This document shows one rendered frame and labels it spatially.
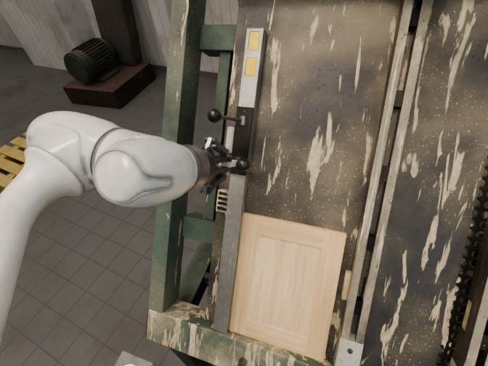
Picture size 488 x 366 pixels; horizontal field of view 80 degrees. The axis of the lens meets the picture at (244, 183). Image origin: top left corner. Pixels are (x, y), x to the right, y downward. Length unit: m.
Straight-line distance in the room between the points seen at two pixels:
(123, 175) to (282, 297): 0.71
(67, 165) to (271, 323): 0.77
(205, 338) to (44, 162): 0.80
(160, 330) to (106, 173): 0.86
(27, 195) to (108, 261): 2.10
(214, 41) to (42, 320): 2.18
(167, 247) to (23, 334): 1.74
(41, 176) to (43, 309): 2.18
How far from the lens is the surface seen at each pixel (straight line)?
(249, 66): 0.91
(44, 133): 0.55
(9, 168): 3.98
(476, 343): 0.98
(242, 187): 0.89
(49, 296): 2.68
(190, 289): 1.30
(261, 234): 0.92
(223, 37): 1.05
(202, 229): 1.06
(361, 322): 0.93
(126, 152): 0.41
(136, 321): 2.25
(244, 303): 1.03
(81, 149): 0.51
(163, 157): 0.43
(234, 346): 1.08
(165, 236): 1.04
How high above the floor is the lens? 1.93
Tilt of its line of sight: 45 degrees down
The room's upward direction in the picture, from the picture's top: 9 degrees counter-clockwise
